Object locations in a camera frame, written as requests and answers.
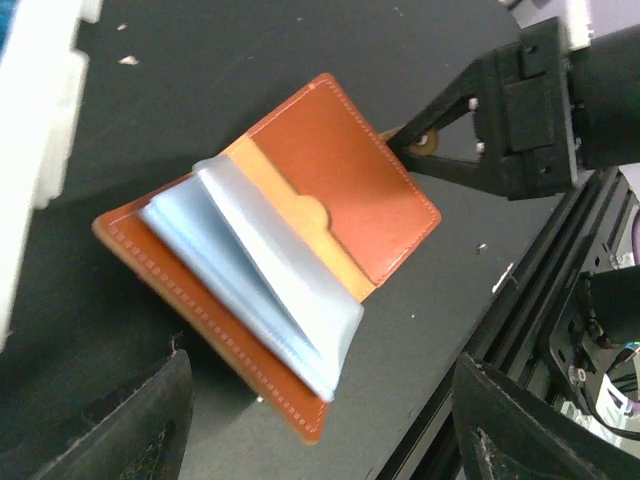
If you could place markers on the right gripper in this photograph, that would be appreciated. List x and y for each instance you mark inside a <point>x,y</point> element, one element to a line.
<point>519,94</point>

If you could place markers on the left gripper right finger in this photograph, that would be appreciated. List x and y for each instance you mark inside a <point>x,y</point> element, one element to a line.
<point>505,432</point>

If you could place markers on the white storage bin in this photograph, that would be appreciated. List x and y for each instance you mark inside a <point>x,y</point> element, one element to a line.
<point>43,75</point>

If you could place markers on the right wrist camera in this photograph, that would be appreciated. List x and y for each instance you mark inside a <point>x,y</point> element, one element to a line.
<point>575,15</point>

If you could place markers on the brown leather card holder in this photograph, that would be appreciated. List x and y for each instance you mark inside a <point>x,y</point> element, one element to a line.
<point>269,249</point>

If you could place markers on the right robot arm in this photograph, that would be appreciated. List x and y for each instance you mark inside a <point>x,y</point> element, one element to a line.
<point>603,82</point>

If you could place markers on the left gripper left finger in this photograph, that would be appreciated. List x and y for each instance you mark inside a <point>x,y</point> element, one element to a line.
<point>137,431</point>

